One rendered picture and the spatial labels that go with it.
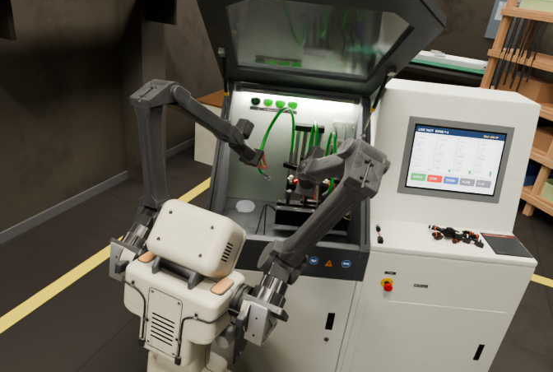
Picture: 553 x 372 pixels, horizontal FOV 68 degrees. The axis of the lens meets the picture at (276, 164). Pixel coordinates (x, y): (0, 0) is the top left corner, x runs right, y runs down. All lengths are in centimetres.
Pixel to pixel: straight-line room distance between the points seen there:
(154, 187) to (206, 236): 29
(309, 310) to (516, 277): 89
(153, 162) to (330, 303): 108
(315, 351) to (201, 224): 125
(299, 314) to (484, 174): 104
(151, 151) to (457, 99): 133
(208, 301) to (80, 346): 171
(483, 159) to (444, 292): 61
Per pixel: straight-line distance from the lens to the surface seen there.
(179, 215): 108
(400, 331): 211
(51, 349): 271
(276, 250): 109
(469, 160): 203
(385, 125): 189
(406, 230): 194
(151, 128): 119
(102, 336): 270
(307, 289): 188
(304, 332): 206
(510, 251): 206
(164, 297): 110
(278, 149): 211
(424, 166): 196
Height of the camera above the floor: 195
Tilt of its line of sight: 25 degrees down
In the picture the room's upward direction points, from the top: 7 degrees clockwise
